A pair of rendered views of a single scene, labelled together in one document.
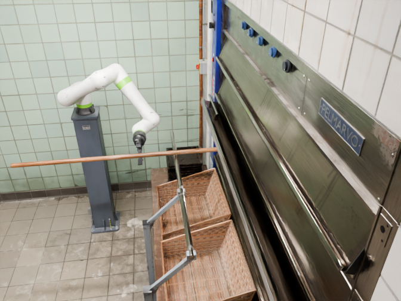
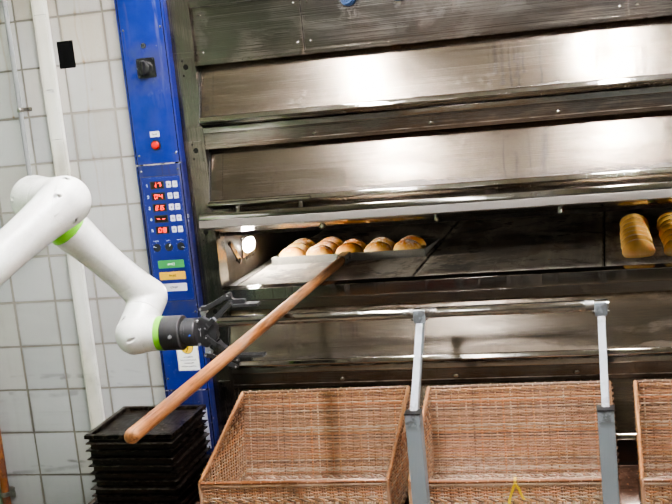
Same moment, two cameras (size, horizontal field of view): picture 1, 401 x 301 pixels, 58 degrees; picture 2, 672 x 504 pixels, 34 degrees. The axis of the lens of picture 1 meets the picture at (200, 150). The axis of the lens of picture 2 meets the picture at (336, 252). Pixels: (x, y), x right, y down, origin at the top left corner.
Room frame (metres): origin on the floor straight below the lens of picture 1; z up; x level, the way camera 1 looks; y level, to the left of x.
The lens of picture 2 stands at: (0.74, 2.86, 1.82)
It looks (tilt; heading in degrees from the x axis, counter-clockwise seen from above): 9 degrees down; 293
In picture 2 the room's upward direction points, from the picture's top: 6 degrees counter-clockwise
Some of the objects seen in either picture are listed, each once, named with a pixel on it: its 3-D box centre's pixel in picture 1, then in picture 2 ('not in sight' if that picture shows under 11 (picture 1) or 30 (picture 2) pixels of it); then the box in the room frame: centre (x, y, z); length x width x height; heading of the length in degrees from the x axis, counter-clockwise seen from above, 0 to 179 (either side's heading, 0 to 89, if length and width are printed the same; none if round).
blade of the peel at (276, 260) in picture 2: not in sight; (358, 247); (2.17, -0.76, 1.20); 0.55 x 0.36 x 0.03; 8
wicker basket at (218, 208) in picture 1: (191, 206); (311, 455); (2.06, 0.07, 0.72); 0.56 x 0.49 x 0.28; 10
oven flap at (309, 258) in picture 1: (257, 149); (495, 155); (1.52, -0.28, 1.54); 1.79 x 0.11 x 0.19; 8
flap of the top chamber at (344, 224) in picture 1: (262, 100); (488, 66); (1.52, -0.28, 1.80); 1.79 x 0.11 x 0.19; 8
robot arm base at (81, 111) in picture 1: (85, 105); not in sight; (2.71, 0.94, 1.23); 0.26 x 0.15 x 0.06; 9
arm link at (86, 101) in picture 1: (81, 94); not in sight; (2.64, 0.93, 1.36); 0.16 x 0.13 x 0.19; 154
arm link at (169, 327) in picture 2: (139, 138); (176, 332); (2.24, 0.43, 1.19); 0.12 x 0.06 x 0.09; 98
